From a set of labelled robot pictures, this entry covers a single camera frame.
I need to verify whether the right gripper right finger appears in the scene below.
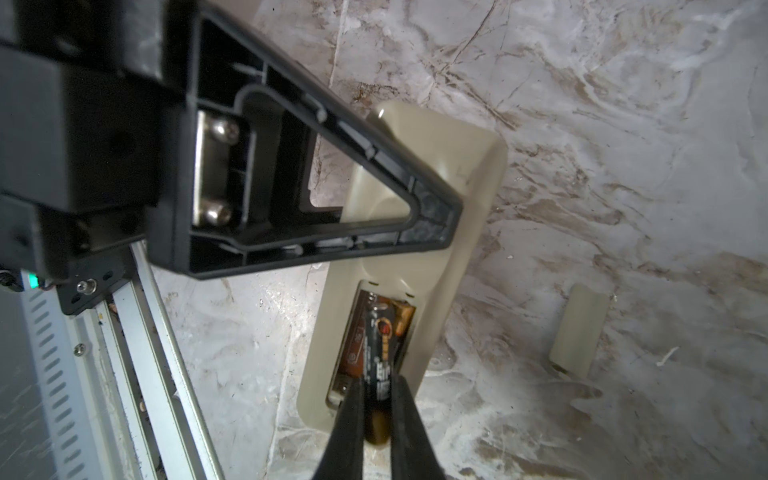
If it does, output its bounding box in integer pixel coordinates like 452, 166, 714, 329
391, 374, 446, 480

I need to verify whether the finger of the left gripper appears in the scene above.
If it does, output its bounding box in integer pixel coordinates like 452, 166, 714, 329
146, 1, 463, 279

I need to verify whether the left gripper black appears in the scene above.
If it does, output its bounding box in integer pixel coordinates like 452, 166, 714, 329
1, 1, 198, 315

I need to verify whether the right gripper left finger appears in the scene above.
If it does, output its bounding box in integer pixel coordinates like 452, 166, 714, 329
312, 378, 365, 480

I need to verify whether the AAA battery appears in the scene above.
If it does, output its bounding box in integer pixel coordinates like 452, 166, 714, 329
332, 290, 416, 392
363, 301, 395, 446

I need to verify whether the white remote control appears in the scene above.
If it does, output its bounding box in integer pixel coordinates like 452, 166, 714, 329
296, 100, 509, 434

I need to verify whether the beige battery compartment cover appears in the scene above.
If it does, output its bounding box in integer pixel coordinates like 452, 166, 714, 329
548, 283, 611, 379

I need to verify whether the white ventilation grille strip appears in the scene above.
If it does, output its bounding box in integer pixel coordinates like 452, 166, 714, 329
21, 271, 112, 479

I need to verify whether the aluminium mounting rail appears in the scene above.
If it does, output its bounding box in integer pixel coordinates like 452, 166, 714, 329
64, 242, 223, 479

